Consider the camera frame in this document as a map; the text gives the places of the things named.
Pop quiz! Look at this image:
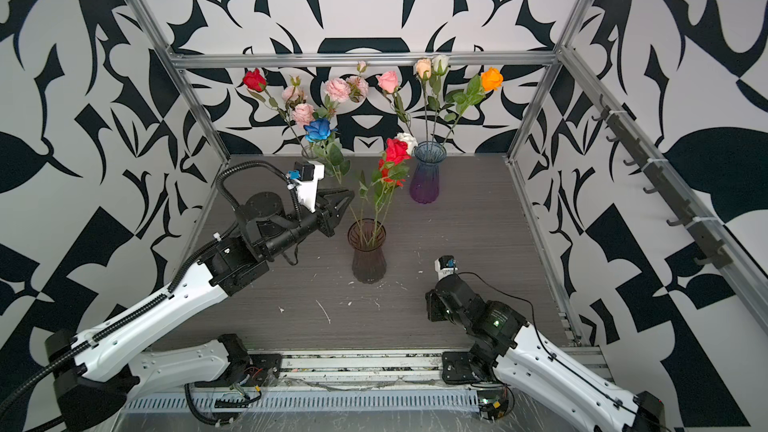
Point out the orange artificial rose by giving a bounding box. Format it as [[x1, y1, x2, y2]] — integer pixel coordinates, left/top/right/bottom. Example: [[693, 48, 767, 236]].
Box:
[[443, 67, 504, 144]]

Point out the wall hook rail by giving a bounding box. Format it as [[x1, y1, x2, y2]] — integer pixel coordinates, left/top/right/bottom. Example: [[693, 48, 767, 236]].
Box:
[[594, 94, 734, 269]]

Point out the red artificial rose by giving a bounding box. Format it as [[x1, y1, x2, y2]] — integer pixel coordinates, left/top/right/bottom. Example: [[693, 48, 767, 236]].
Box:
[[358, 138, 411, 219], [370, 160, 409, 245], [242, 68, 313, 155]]

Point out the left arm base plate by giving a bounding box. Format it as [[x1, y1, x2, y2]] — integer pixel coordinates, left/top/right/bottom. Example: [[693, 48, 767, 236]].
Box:
[[239, 353, 283, 387]]

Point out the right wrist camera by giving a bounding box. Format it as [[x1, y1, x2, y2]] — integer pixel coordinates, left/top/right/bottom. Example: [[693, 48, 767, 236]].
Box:
[[434, 255, 458, 281]]

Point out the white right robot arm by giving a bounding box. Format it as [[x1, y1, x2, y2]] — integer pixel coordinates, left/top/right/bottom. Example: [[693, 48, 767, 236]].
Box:
[[425, 273, 667, 431]]

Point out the white cable duct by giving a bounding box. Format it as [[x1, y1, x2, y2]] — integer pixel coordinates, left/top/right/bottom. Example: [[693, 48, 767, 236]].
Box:
[[125, 388, 481, 414]]

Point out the light pink artificial rose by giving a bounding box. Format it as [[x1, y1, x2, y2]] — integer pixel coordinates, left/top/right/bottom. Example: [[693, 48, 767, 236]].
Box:
[[376, 70, 416, 138]]

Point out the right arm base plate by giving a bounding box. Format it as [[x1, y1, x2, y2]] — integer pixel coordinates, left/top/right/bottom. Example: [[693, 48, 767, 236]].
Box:
[[441, 348, 497, 385]]

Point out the blue artificial rose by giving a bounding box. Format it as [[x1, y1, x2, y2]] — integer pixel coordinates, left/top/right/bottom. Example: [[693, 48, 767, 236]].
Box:
[[298, 118, 355, 237]]

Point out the peach artificial rose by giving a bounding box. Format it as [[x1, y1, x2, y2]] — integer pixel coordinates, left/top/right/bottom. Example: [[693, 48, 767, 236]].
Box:
[[414, 58, 432, 143]]

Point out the dark red glass vase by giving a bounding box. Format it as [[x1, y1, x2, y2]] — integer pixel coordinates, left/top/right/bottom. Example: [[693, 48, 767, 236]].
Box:
[[347, 218, 387, 284]]

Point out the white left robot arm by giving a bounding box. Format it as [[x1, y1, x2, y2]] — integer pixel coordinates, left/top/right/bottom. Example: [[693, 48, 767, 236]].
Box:
[[1, 160, 355, 431]]

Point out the blue purple glass vase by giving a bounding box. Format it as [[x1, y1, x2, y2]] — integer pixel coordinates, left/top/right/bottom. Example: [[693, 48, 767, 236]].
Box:
[[409, 141, 447, 204]]

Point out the aluminium front rail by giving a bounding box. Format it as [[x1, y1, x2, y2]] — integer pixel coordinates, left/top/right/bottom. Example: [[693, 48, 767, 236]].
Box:
[[125, 346, 616, 394]]

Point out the pink carnation spray stem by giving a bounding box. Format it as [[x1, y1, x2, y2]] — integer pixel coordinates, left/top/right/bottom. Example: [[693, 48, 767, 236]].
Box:
[[281, 76, 322, 159]]

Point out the pink peony stem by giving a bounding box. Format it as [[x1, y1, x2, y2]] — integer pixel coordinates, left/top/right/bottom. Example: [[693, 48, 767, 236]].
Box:
[[314, 61, 369, 121]]

